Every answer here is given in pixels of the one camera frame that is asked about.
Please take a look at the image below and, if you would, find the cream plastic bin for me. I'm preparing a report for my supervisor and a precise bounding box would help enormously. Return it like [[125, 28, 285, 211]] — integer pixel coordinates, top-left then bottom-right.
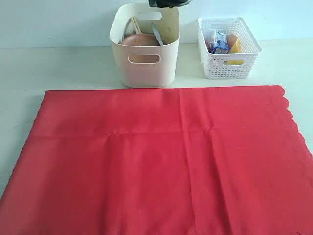
[[110, 3, 180, 88]]

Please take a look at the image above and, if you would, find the small milk carton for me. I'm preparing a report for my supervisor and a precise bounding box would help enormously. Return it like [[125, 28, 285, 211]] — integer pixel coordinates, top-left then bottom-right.
[[209, 30, 230, 54]]

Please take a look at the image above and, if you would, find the orange cheese wedge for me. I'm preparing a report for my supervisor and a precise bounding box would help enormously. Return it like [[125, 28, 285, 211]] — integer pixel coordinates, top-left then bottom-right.
[[228, 38, 242, 54]]

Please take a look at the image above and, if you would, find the brown egg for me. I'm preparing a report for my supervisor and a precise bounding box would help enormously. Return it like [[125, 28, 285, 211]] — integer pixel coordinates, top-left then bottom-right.
[[227, 34, 238, 48]]

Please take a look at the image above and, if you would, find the pale green bowl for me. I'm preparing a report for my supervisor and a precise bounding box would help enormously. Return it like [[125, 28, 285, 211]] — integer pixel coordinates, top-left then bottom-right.
[[124, 19, 136, 38]]

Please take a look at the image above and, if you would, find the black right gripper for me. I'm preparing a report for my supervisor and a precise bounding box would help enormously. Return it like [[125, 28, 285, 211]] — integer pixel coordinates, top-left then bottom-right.
[[148, 0, 193, 8]]

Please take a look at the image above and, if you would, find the white perforated plastic basket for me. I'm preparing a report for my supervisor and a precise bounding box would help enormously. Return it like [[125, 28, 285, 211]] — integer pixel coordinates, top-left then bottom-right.
[[198, 17, 262, 79]]

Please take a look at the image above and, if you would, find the silver table knife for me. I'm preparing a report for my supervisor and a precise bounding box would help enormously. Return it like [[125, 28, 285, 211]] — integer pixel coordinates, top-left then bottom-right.
[[151, 23, 164, 46]]

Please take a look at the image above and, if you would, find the red tablecloth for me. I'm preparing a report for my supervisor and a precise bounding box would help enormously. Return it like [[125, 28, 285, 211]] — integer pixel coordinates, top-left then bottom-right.
[[0, 85, 313, 235]]

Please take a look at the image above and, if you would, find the brown round plate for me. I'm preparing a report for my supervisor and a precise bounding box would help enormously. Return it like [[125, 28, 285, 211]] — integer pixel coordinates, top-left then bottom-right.
[[121, 34, 160, 63]]

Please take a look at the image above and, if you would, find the yellow lemon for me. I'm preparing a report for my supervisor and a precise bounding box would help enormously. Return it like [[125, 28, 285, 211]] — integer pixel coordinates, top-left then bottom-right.
[[226, 60, 244, 66]]

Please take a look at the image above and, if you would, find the red sausage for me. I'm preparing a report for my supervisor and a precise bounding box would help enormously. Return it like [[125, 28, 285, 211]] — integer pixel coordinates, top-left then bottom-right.
[[205, 41, 211, 53]]

